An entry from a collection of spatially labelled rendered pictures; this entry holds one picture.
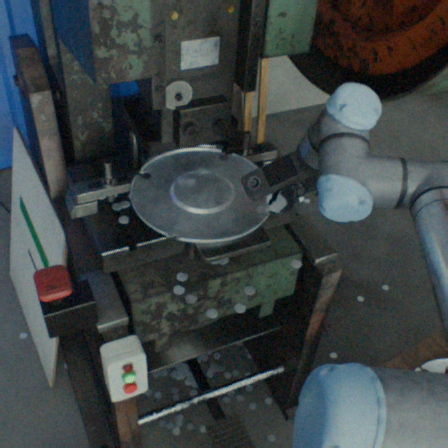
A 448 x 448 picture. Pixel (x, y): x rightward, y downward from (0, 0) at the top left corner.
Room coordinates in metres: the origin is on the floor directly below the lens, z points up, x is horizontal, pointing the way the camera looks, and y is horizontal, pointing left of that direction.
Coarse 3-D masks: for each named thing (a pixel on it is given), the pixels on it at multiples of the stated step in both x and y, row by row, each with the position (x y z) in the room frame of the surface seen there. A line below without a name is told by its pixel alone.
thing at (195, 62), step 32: (192, 0) 0.91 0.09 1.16; (224, 0) 0.94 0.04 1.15; (192, 32) 0.91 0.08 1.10; (224, 32) 0.94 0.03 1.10; (192, 64) 0.91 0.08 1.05; (224, 64) 0.94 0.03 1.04; (192, 96) 0.91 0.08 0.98; (224, 96) 0.94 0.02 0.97; (160, 128) 0.89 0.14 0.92; (192, 128) 0.87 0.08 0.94; (224, 128) 0.91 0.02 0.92
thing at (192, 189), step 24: (144, 168) 0.94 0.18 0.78; (168, 168) 0.95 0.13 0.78; (192, 168) 0.96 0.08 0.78; (216, 168) 0.96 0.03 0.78; (240, 168) 0.97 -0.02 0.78; (144, 192) 0.87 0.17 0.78; (168, 192) 0.87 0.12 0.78; (192, 192) 0.87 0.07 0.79; (216, 192) 0.88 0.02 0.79; (240, 192) 0.89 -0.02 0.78; (144, 216) 0.80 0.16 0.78; (168, 216) 0.80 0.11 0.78; (192, 216) 0.81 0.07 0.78; (216, 216) 0.81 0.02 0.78; (240, 216) 0.82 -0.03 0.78; (264, 216) 0.83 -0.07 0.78; (192, 240) 0.74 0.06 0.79; (216, 240) 0.74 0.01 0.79
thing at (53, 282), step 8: (40, 272) 0.65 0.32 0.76; (48, 272) 0.65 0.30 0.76; (56, 272) 0.65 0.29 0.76; (64, 272) 0.66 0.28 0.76; (40, 280) 0.63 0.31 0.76; (48, 280) 0.63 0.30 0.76; (56, 280) 0.64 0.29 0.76; (64, 280) 0.64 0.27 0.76; (40, 288) 0.61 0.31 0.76; (48, 288) 0.62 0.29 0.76; (56, 288) 0.62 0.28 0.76; (64, 288) 0.62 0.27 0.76; (72, 288) 0.63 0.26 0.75; (40, 296) 0.60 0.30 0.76; (48, 296) 0.60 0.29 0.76; (56, 296) 0.61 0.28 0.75; (64, 296) 0.61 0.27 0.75
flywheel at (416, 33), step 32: (320, 0) 1.23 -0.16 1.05; (352, 0) 1.16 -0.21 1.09; (384, 0) 1.08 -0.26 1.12; (416, 0) 1.01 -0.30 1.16; (320, 32) 1.18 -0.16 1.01; (352, 32) 1.11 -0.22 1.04; (384, 32) 1.06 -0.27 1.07; (416, 32) 0.94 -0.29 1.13; (352, 64) 1.07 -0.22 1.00; (384, 64) 0.99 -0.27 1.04; (416, 64) 0.92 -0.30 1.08
